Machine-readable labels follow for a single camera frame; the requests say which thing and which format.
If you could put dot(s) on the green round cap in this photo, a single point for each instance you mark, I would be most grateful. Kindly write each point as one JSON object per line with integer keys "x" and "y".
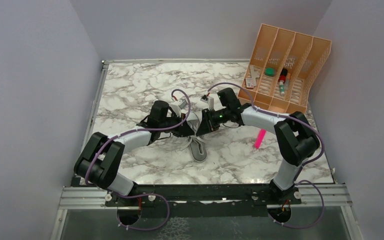
{"x": 270, "y": 72}

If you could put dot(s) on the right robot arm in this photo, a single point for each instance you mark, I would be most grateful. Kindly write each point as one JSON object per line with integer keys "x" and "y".
{"x": 297, "y": 140}

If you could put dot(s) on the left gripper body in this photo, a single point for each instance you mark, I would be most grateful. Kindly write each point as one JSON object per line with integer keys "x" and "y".
{"x": 175, "y": 120}

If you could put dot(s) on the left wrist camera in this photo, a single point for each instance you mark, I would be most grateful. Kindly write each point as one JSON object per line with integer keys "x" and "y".
{"x": 178, "y": 105}

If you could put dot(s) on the white green tube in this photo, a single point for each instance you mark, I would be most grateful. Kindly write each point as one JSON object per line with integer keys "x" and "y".
{"x": 281, "y": 88}

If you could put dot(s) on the white shoelace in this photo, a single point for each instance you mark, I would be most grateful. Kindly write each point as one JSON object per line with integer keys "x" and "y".
{"x": 196, "y": 144}

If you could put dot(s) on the red black marker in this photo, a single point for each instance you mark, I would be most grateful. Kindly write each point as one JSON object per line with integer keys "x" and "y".
{"x": 283, "y": 75}

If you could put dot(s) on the grey canvas sneaker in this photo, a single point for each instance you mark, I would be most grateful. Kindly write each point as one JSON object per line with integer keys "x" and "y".
{"x": 193, "y": 118}

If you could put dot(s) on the pink plastic bar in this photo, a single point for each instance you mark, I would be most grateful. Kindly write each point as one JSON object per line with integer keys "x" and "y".
{"x": 260, "y": 137}

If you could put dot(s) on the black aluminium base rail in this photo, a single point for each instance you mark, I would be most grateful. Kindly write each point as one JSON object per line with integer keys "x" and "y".
{"x": 195, "y": 201}

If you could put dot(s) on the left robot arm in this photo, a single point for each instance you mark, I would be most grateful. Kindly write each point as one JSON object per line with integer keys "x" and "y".
{"x": 100, "y": 159}

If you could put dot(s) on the grey card pieces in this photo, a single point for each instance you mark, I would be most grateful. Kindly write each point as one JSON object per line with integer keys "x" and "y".
{"x": 252, "y": 77}

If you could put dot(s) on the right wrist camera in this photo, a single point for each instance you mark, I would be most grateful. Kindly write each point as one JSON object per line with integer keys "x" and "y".
{"x": 209, "y": 101}

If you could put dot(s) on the orange desk organizer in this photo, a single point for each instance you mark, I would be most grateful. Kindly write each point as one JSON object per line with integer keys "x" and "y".
{"x": 301, "y": 54}

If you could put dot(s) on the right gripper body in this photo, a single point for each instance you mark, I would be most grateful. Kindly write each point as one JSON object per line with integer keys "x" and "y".
{"x": 217, "y": 117}

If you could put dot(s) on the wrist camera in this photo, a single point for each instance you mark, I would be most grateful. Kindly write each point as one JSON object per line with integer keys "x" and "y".
{"x": 209, "y": 101}
{"x": 178, "y": 105}

